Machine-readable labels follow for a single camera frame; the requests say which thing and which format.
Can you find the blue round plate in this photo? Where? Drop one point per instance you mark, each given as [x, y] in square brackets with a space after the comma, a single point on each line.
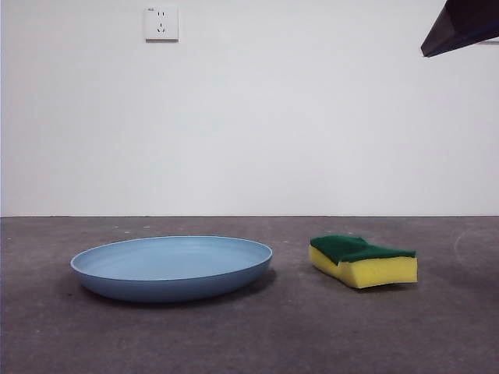
[171, 272]

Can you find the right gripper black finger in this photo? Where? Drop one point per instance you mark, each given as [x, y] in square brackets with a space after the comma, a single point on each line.
[464, 27]

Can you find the yellow sponge with green scourer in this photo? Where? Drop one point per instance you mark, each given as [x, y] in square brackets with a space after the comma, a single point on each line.
[374, 272]

